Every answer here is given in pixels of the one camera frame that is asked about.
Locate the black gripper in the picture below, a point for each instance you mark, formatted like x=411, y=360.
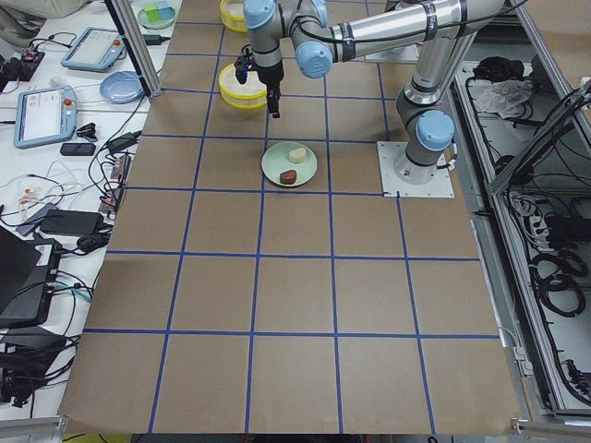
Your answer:
x=271, y=75

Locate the cream white bun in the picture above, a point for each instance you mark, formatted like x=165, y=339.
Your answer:
x=297, y=155

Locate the yellow bamboo steamer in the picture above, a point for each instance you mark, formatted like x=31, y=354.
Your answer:
x=232, y=15
x=248, y=96

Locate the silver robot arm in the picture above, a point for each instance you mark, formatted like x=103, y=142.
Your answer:
x=442, y=29

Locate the green plate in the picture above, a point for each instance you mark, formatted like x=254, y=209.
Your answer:
x=275, y=160

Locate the brown bun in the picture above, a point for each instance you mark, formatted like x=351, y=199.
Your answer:
x=288, y=178

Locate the black power adapter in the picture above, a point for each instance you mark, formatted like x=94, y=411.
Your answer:
x=152, y=39

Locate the green bowl with sponges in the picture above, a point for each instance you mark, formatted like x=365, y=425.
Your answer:
x=157, y=15

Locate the blue plate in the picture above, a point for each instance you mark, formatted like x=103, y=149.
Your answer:
x=121, y=87

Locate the far blue teach pendant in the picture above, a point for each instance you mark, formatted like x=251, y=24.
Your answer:
x=95, y=50

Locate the blue teach pendant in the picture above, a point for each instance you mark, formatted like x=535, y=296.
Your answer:
x=95, y=50
x=45, y=116

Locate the crumpled white cloth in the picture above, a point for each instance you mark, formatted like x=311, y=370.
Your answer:
x=506, y=99

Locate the near blue teach pendant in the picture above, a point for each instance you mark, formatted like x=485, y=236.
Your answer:
x=45, y=116

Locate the black laptop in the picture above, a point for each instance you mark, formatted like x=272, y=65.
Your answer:
x=28, y=271

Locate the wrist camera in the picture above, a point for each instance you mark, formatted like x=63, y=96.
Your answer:
x=243, y=65

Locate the aluminium frame post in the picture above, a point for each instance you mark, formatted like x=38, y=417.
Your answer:
x=127, y=26

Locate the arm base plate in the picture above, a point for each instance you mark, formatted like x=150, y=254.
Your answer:
x=402, y=179

